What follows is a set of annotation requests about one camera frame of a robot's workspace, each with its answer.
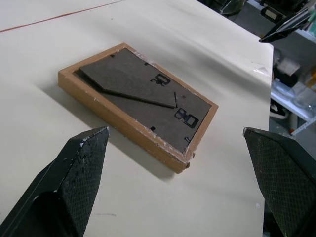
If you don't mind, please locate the black device with label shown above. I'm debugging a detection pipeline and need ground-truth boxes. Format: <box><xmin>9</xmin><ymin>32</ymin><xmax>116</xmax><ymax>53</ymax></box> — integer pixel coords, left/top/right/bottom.
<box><xmin>261</xmin><ymin>4</ymin><xmax>290</xmax><ymax>25</ymax></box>

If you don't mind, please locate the wooden picture frame face down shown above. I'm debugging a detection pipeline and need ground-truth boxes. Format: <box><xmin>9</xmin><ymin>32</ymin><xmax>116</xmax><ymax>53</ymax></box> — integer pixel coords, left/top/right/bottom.
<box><xmin>57</xmin><ymin>42</ymin><xmax>219</xmax><ymax>174</ymax></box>

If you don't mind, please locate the white metal shelf rack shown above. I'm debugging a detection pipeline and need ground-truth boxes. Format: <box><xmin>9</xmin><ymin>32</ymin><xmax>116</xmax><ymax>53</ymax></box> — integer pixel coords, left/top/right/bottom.
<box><xmin>270</xmin><ymin>0</ymin><xmax>316</xmax><ymax>139</ymax></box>

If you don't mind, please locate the black and white shoe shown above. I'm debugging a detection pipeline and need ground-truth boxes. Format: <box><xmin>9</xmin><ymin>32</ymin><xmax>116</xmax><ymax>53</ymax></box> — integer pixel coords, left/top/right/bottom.
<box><xmin>270</xmin><ymin>103</ymin><xmax>290</xmax><ymax>119</ymax></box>

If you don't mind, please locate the dark angular stand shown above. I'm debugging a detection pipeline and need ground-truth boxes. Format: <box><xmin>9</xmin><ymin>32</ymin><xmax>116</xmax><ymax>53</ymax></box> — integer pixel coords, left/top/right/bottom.
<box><xmin>211</xmin><ymin>0</ymin><xmax>245</xmax><ymax>16</ymax></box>

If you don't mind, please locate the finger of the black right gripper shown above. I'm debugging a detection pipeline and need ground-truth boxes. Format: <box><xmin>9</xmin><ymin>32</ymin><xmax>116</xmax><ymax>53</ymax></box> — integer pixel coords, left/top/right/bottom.
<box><xmin>258</xmin><ymin>4</ymin><xmax>316</xmax><ymax>43</ymax></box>

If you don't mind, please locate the clear plastic bottle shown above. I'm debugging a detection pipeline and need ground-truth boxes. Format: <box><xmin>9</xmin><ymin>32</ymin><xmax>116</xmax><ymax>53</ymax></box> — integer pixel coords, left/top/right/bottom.
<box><xmin>293</xmin><ymin>86</ymin><xmax>316</xmax><ymax>112</ymax></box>

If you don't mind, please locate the black box on shelf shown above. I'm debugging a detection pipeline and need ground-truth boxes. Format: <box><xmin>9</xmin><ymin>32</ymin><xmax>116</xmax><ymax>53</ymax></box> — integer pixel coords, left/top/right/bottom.
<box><xmin>273</xmin><ymin>60</ymin><xmax>301</xmax><ymax>87</ymax></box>

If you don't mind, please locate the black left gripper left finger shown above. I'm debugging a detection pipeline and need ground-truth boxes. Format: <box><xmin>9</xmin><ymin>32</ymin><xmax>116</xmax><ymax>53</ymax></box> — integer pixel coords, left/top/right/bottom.
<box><xmin>0</xmin><ymin>126</ymin><xmax>110</xmax><ymax>237</ymax></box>

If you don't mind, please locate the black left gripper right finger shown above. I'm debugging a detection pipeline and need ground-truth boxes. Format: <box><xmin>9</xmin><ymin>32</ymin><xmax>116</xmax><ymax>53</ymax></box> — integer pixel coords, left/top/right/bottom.
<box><xmin>242</xmin><ymin>127</ymin><xmax>316</xmax><ymax>237</ymax></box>

